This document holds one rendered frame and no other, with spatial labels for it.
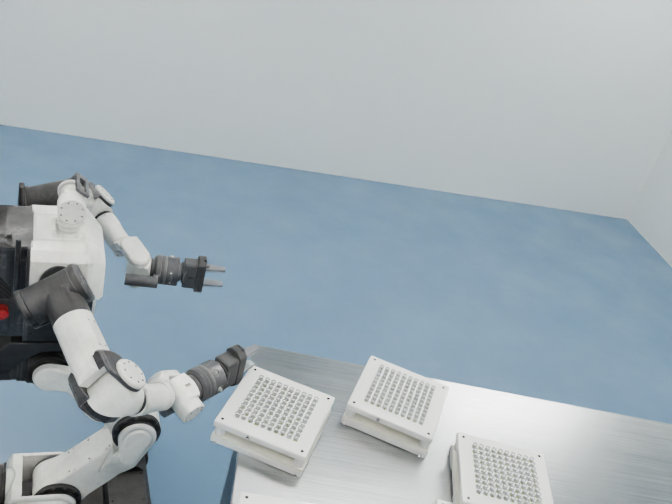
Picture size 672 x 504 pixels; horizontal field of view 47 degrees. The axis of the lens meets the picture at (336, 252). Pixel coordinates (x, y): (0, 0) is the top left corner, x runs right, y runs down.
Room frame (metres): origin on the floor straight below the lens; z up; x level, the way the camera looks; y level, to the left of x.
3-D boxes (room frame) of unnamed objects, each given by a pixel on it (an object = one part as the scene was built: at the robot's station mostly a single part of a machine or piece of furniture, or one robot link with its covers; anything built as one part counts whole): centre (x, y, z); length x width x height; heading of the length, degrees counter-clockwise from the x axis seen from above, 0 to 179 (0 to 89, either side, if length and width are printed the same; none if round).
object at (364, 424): (1.71, -0.28, 0.89); 0.24 x 0.24 x 0.02; 80
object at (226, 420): (1.52, 0.03, 0.94); 0.25 x 0.24 x 0.02; 171
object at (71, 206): (1.62, 0.66, 1.30); 0.10 x 0.07 x 0.09; 26
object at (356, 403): (1.71, -0.28, 0.94); 0.25 x 0.24 x 0.02; 170
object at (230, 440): (1.52, 0.03, 0.89); 0.24 x 0.24 x 0.02; 81
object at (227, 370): (1.55, 0.20, 0.98); 0.12 x 0.10 x 0.13; 148
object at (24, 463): (1.61, 0.67, 0.28); 0.21 x 0.20 x 0.13; 116
